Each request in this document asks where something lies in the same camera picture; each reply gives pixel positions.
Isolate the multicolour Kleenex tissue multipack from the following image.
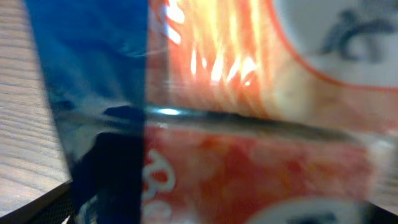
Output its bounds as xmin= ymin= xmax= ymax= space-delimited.
xmin=25 ymin=0 xmax=397 ymax=223

